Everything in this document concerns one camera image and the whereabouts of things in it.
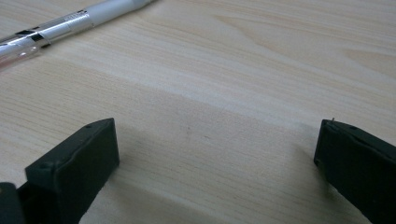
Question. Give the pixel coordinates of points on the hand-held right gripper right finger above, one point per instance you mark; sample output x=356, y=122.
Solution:
x=358, y=165

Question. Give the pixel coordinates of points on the white pen with clear cap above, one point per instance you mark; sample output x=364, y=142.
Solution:
x=62, y=26

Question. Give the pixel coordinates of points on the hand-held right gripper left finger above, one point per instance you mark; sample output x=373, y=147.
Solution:
x=74, y=168

